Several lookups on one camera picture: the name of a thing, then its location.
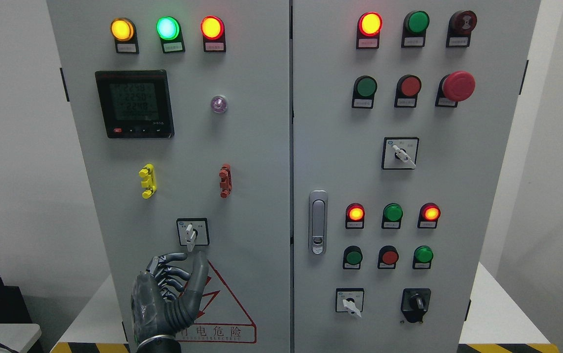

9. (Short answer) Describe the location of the dark red buzzer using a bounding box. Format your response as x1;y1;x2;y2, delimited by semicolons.
446;10;477;48

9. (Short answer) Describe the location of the clear light bulb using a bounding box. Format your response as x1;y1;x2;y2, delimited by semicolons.
210;95;228;114

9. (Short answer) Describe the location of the red lit lamp lower right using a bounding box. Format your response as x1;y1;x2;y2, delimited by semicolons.
417;202;441;229

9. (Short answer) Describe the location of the red emergency stop button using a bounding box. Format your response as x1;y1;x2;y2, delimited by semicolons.
435;70;476;108

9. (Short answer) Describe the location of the green push button lower left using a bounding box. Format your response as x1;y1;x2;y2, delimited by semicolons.
342;245;363;270

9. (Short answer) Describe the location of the red push button upper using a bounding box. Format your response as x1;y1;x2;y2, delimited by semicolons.
394;75;421;108

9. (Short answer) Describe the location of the green push button lower right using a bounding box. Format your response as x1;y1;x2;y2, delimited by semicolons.
413;245;434;270

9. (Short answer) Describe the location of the red lit lamp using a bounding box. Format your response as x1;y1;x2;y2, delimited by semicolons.
345;202;365;229
417;202;441;229

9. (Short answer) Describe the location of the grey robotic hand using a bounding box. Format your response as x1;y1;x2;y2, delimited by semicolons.
131;251;209;345

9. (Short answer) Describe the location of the green push button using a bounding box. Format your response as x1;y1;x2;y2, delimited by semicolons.
413;245;434;270
352;75;377;109
342;245;363;270

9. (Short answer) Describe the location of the black digital power meter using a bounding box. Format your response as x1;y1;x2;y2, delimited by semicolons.
95;70;174;139

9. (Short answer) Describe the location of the red lit lamp lower left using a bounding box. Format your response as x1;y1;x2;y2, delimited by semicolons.
345;202;365;229

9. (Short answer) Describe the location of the black rotary selector switch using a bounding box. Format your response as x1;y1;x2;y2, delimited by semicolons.
400;288;431;323

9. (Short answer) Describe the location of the silver door handle lock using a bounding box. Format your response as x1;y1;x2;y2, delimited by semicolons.
308;190;328;255

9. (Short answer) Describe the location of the green push button upper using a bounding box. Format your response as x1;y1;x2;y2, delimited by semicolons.
352;75;377;109

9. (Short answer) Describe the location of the white box bottom left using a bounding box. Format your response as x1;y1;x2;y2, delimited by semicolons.
0;324;44;353

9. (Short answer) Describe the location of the red indicator lamp top right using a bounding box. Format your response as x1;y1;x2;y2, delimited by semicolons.
356;12;383;50

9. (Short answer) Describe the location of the green lamp lower middle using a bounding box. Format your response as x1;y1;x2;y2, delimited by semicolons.
382;203;403;229

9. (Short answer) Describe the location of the green lit indicator lamp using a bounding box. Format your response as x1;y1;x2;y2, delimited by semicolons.
156;16;185;53

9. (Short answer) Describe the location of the red triangle warning sticker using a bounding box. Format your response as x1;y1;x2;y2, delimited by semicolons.
177;262;257;344

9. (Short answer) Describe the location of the red push button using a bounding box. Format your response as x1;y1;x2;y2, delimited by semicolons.
377;245;400;270
394;75;421;108

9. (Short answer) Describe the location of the red push button lower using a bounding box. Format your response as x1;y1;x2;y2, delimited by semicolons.
377;245;400;270

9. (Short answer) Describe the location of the white rotary switch bottom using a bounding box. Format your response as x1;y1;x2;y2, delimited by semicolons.
335;288;365;319

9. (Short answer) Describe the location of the red terminal clip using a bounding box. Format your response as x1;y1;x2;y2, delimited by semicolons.
219;163;232;199

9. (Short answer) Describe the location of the grey electrical control cabinet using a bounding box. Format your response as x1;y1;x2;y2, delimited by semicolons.
48;0;541;353

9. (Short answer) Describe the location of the white rotary switch right upper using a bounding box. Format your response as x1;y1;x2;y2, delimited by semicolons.
382;137;420;170

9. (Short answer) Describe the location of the red indicator lamp left door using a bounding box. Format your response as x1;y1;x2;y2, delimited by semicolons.
200;16;226;53

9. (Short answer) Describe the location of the white rotary selector switch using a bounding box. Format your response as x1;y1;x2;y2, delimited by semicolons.
176;218;210;253

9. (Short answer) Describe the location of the yellow terminal clip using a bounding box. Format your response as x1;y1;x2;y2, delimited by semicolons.
138;163;157;199

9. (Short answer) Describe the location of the yellow indicator lamp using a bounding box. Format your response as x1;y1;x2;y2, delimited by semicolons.
110;18;139;54

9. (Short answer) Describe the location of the green lamp top right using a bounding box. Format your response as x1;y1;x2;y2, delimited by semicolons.
401;10;430;48

